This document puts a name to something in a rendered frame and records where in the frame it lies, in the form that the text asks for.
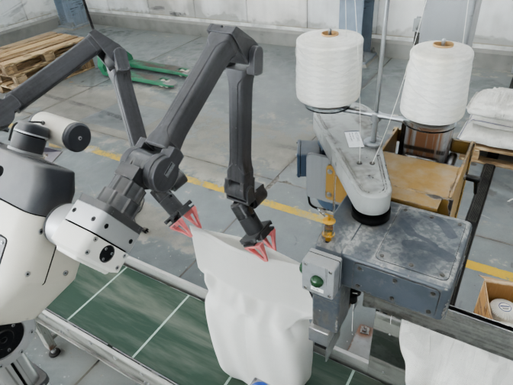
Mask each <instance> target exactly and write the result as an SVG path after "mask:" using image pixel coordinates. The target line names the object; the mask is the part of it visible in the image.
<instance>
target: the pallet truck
mask: <svg viewBox="0 0 513 385"><path fill-rule="evenodd" d="M82 2H83V4H84V7H85V11H86V14H87V16H88V19H89V23H90V25H91V28H92V30H94V26H93V23H92V19H91V17H90V14H89V10H88V8H87V5H86V1H85V0H82ZM127 55H128V60H129V64H130V67H133V68H138V69H143V70H152V71H157V72H161V73H170V74H175V75H179V76H184V77H187V76H188V75H189V73H190V71H191V69H189V68H185V67H181V66H172V65H167V64H162V63H153V62H147V61H142V60H134V59H133V57H132V55H131V54H130V53H128V52H127ZM98 68H99V69H100V71H101V72H102V74H103V75H106V76H108V71H107V68H106V65H105V64H104V63H103V62H102V61H101V60H100V59H99V58H98ZM131 79H132V81H137V82H141V83H149V84H154V85H158V86H160V87H163V86H165V87H166V88H169V87H174V85H175V84H177V85H178V83H177V81H175V80H174V79H170V78H166V77H163V76H155V75H150V74H145V73H137V72H132V71H131ZM159 79H160V80H159Z"/></svg>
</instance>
